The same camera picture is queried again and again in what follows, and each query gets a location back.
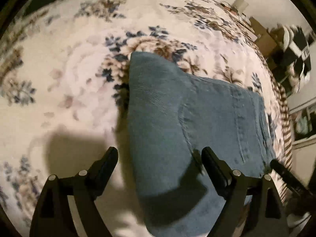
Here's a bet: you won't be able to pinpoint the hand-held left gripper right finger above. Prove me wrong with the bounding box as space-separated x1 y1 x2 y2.
201 147 289 237

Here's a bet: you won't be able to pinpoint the blue denim pants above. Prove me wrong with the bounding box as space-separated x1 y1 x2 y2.
127 51 277 236

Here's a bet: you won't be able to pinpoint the black and white jacket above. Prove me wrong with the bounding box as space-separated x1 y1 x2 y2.
278 26 312 79

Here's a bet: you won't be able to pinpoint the floral bedsheet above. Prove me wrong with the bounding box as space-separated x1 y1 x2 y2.
0 0 294 237

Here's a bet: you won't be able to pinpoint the brown cardboard box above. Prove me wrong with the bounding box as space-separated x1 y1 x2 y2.
249 17 280 55

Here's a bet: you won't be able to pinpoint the white table lamp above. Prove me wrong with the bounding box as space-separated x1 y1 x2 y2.
232 0 249 12

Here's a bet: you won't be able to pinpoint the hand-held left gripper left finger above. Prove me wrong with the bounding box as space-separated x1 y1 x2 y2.
30 146 119 237

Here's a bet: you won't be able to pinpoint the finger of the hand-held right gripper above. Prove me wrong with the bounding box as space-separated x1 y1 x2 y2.
270 159 311 198

